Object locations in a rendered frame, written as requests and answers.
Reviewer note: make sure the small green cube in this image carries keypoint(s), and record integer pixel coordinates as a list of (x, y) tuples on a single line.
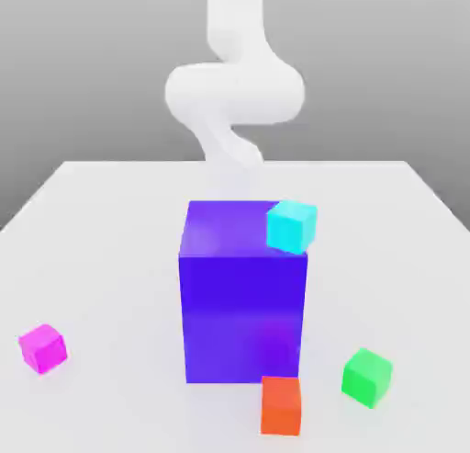
[(365, 378)]

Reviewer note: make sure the small cyan cube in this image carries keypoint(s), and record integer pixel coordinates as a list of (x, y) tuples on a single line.
[(290, 227)]

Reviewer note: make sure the large blue box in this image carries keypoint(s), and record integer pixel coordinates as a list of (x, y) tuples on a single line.
[(242, 313)]

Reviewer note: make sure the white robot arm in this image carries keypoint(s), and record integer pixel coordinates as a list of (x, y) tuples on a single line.
[(235, 92)]

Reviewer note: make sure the small orange cube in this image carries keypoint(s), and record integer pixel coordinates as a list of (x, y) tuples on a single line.
[(281, 407)]

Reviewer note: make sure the small magenta cube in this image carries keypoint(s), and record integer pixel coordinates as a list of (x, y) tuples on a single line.
[(42, 349)]

